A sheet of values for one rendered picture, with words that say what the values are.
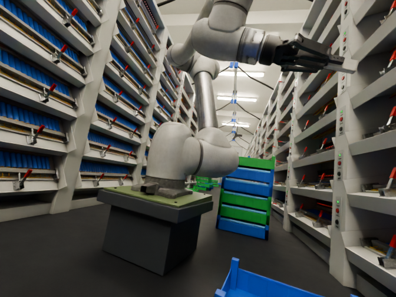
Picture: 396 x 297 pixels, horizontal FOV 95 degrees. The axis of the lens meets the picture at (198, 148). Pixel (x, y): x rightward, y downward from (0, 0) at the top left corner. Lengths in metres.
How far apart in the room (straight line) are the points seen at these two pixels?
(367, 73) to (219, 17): 0.68
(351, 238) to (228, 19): 0.83
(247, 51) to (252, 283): 0.64
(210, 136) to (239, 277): 0.49
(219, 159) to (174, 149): 0.19
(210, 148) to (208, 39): 0.38
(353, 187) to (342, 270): 0.30
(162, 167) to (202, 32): 0.43
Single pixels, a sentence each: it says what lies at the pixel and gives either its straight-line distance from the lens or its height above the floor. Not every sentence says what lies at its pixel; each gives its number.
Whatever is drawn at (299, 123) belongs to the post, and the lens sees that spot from 1.64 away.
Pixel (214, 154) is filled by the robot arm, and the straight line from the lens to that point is 0.73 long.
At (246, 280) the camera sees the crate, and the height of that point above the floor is 0.03.
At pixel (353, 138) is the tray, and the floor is 0.53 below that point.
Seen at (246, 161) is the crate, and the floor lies 0.43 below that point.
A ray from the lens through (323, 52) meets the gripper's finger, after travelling 0.58.
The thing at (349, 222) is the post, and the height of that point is 0.22.
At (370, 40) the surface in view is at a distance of 0.98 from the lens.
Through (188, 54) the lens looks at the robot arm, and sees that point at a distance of 0.91.
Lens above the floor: 0.30
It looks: 8 degrees up
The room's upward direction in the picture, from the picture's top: 9 degrees clockwise
